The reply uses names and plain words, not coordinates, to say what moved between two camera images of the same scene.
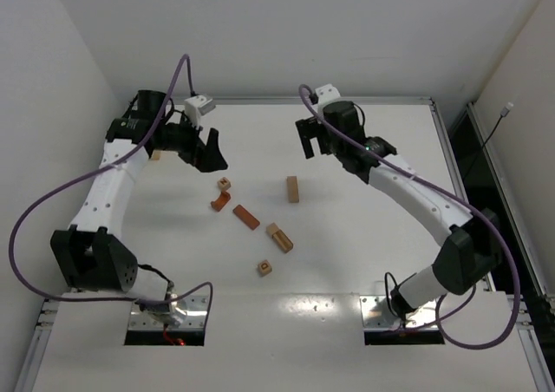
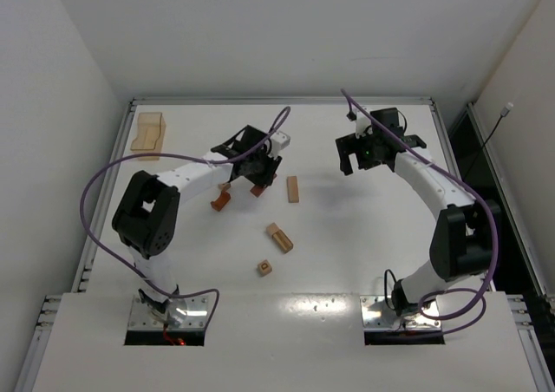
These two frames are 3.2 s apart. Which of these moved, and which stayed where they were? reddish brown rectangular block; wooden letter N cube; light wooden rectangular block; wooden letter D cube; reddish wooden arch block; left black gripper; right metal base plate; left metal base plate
Moved: reddish brown rectangular block; left black gripper
Stayed: right metal base plate; wooden letter N cube; light wooden rectangular block; reddish wooden arch block; left metal base plate; wooden letter D cube
